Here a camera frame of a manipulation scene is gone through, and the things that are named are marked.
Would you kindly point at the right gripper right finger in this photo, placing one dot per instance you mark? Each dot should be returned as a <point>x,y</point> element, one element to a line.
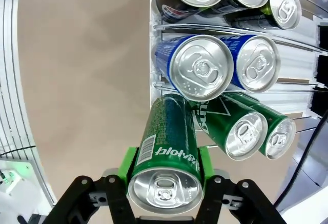
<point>206,165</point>

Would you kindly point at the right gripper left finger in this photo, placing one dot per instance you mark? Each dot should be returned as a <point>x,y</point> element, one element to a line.
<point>125,163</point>

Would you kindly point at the green cider can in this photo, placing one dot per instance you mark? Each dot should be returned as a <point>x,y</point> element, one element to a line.
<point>246,137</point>
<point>280,138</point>
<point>166,144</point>

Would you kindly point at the blue beverage can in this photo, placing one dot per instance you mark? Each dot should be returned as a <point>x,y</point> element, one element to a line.
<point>202,67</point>
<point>257,63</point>

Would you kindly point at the white control box green light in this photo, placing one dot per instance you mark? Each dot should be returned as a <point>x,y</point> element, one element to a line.
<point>15,180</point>

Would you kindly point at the white slotted robot platform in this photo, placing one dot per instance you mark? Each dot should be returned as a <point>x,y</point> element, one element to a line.
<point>10,80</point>

